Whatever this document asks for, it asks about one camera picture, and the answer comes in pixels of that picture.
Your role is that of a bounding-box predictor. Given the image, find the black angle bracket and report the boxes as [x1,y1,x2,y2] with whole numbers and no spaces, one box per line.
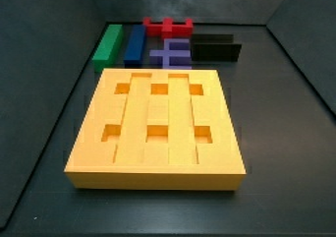
[190,34,241,62]

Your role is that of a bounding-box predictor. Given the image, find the yellow slotted board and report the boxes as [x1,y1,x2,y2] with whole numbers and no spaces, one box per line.
[63,69,245,191]

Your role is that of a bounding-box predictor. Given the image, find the blue rectangular bar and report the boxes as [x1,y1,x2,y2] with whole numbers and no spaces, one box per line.
[123,25,145,67]

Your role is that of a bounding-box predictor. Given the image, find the green rectangular bar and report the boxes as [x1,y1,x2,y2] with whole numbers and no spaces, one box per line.
[91,25,123,72]

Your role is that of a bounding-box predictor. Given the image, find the red fork-shaped block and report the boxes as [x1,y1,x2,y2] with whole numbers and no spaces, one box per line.
[142,17,193,39]

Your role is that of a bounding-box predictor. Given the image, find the purple cross-shaped block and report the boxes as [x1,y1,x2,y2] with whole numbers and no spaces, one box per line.
[149,38,191,69]

